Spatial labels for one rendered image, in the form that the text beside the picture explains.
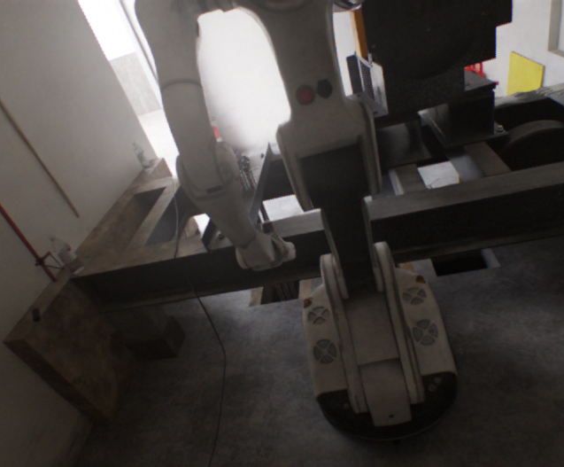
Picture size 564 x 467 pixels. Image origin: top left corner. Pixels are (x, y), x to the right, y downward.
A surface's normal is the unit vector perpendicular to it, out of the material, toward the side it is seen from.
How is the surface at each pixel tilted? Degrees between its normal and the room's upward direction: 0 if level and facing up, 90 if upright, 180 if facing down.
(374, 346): 52
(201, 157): 84
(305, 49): 128
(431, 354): 38
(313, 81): 86
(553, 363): 0
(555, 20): 90
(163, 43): 61
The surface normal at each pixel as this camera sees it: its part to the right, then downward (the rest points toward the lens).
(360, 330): -0.15, -0.04
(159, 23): -0.07, 0.16
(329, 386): -0.20, -0.27
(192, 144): -0.04, 0.40
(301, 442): -0.27, -0.79
